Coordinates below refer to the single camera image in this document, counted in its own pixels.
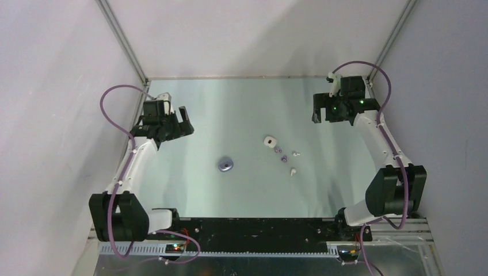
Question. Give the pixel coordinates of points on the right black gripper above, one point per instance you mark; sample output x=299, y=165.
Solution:
x=322, y=100

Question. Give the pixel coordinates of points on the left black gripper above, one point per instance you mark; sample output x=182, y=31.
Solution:
x=182, y=128

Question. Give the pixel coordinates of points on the purple earbud charging case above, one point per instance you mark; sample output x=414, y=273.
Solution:
x=225, y=164

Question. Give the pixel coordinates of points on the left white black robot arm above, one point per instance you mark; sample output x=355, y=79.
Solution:
x=118, y=213

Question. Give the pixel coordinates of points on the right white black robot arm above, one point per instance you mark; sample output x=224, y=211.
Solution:
x=397, y=187

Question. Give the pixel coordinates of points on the white earbud charging case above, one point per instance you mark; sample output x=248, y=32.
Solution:
x=270, y=141

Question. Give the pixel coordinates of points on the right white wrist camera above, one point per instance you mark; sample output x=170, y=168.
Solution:
x=335, y=80

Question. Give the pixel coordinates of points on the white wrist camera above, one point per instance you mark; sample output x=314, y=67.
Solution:
x=166, y=99
x=335, y=80

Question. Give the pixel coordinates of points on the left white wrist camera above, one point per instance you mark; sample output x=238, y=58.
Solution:
x=166, y=99

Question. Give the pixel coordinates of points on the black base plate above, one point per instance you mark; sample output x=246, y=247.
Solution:
x=262, y=235

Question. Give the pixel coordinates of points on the aluminium frame rail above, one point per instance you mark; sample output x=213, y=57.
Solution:
x=379, y=250

